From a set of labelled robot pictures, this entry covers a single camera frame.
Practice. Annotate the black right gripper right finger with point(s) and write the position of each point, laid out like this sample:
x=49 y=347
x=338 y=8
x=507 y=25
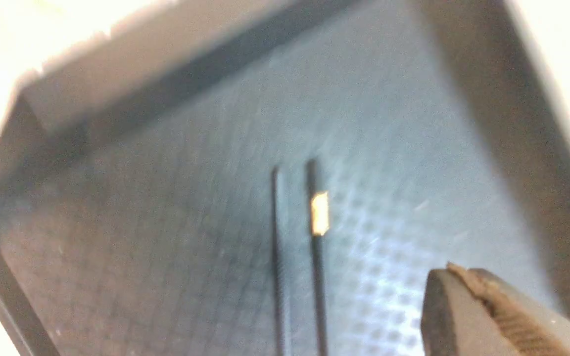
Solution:
x=532 y=329

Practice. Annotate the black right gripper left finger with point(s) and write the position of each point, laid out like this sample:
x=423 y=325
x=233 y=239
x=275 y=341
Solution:
x=453 y=322

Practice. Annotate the plain black chopstick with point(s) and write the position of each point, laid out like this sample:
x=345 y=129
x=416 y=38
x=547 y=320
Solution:
x=282 y=290

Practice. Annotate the black chopstick gold band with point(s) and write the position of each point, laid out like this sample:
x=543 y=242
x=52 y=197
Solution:
x=319 y=225

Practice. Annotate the black plastic serving tray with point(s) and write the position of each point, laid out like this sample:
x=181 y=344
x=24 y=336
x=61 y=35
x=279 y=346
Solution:
x=144 y=228

